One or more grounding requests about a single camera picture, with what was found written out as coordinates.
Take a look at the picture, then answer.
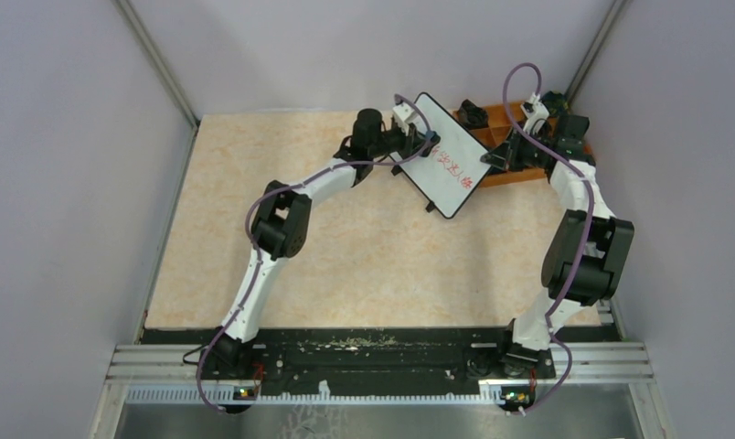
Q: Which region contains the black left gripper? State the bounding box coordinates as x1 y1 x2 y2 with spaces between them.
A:
368 121 431 161

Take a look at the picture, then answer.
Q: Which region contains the white whiteboard black frame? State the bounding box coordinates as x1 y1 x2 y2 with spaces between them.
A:
390 92 490 220

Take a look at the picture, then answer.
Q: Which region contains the blue whiteboard eraser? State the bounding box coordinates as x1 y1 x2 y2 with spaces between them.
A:
419 131 440 157

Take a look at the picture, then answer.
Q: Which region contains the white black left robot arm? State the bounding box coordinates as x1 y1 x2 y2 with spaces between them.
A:
199 103 439 379

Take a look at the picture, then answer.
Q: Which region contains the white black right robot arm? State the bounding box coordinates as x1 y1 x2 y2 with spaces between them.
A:
470 114 634 379

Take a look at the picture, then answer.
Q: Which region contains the orange compartment tray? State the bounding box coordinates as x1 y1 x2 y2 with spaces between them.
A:
453 100 596 187

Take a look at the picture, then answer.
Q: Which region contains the black crumpled cloth left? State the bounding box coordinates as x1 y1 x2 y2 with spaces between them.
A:
455 100 489 130

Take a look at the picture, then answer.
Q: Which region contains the dark cloth with yellow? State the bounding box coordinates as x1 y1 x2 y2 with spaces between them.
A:
540 91 570 118

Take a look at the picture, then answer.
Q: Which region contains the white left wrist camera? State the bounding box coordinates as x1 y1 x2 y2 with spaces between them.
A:
392 102 417 135

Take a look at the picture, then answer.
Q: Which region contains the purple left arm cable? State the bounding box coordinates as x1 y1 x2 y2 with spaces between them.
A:
195 93 438 414

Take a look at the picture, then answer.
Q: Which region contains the right corner aluminium post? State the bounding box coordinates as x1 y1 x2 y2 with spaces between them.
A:
565 0 630 105

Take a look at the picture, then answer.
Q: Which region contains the corner aluminium post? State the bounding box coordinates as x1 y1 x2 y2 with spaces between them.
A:
111 0 200 130
565 0 630 105

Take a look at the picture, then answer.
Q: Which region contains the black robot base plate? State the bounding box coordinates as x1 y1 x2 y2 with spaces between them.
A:
138 327 621 400

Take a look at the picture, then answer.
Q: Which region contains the white toothed cable duct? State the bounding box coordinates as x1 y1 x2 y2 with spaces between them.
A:
125 380 530 408

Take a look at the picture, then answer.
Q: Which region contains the left corner aluminium post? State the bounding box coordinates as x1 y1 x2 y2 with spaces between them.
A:
111 0 200 130

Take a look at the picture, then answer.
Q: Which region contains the aluminium frame rail front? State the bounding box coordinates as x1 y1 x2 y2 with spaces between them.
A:
103 342 655 385

